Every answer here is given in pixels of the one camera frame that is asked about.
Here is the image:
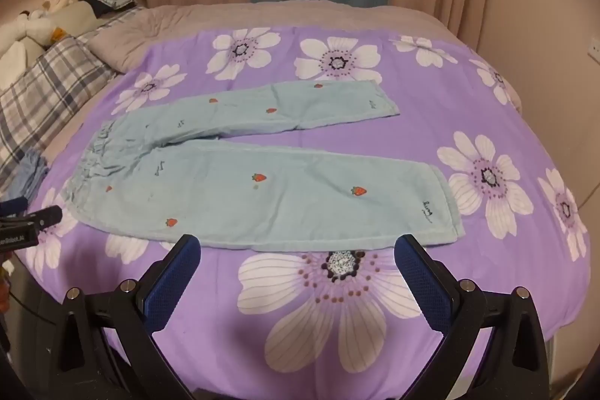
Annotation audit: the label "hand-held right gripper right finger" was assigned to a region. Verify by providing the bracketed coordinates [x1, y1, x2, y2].
[394, 234, 549, 400]

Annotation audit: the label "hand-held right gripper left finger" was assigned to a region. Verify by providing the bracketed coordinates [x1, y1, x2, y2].
[56, 234, 202, 400]

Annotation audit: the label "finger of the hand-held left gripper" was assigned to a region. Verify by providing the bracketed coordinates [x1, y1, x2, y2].
[0, 196, 29, 216]
[0, 205, 65, 233]

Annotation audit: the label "light blue denim shorts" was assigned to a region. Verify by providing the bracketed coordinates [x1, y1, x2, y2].
[63, 80, 466, 252]

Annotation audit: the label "blue cloth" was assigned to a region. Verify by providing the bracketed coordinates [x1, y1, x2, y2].
[0, 149, 50, 205]

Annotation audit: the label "plaid pillow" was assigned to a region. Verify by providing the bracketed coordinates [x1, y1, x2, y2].
[0, 13, 141, 195]

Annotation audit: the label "purple floral blanket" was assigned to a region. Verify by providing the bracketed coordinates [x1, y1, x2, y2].
[19, 27, 590, 387]

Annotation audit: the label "white plush toy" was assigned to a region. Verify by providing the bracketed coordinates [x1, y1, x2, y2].
[0, 0, 85, 51]

